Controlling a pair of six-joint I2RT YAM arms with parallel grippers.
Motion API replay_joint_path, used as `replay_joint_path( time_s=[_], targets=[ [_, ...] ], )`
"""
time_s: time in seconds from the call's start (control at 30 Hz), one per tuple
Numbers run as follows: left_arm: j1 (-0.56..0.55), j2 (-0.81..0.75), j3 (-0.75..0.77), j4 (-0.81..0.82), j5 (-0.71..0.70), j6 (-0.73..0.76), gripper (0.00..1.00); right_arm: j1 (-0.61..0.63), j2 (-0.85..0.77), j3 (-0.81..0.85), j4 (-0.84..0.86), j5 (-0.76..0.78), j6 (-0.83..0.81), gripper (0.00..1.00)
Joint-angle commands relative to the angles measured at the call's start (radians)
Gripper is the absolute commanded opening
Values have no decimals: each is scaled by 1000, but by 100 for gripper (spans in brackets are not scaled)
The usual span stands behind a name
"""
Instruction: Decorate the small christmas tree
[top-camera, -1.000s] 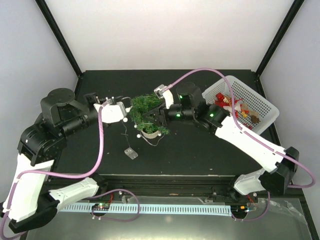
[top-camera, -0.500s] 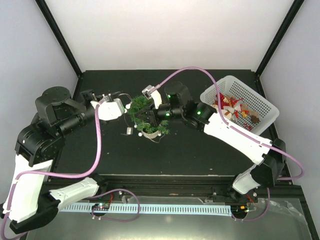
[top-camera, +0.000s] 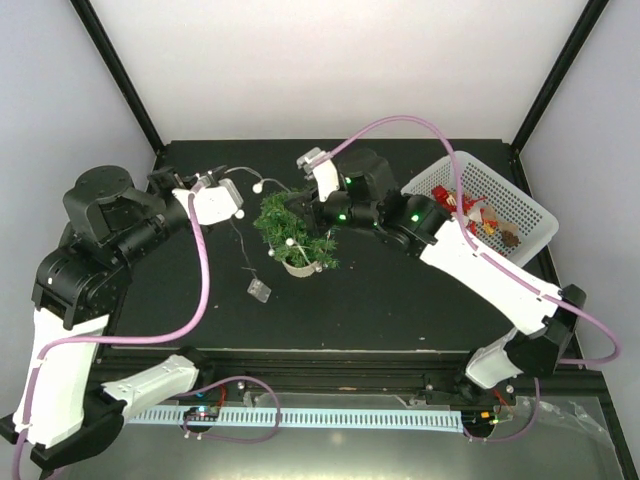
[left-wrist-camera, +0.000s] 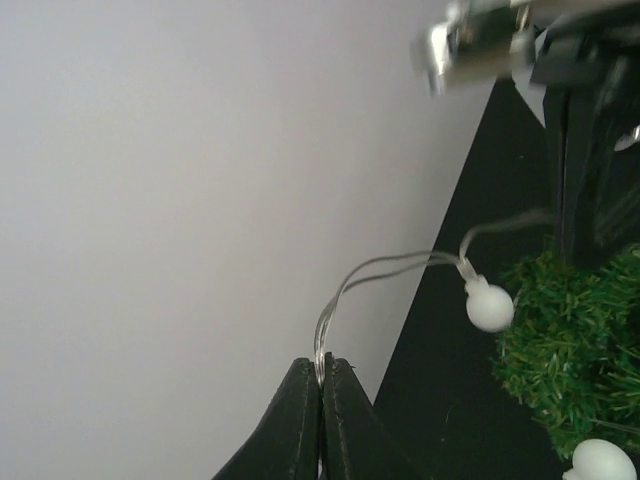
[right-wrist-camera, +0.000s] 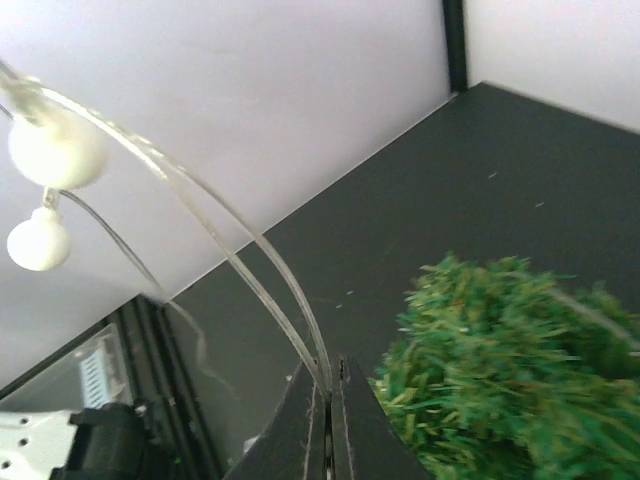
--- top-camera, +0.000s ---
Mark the black frame post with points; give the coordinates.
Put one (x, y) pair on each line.
(580, 33)
(93, 26)

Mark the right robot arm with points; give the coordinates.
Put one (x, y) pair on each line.
(361, 193)

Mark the light blue slotted cable duct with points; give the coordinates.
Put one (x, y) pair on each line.
(312, 418)

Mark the left black frame post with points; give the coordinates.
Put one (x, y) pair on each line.
(93, 26)

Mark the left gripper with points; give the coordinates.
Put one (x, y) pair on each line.
(166, 174)

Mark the brown pine cone ornament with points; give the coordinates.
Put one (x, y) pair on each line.
(509, 239)

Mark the white perforated plastic basket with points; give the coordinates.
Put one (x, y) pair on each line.
(534, 225)

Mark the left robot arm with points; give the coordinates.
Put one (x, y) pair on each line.
(81, 286)

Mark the small green christmas tree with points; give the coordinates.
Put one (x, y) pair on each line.
(289, 243)

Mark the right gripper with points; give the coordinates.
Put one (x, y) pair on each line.
(310, 213)

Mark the right black frame post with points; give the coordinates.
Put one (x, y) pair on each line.
(580, 33)

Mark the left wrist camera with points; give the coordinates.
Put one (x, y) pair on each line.
(212, 204)

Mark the small circuit board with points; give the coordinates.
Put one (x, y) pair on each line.
(201, 413)

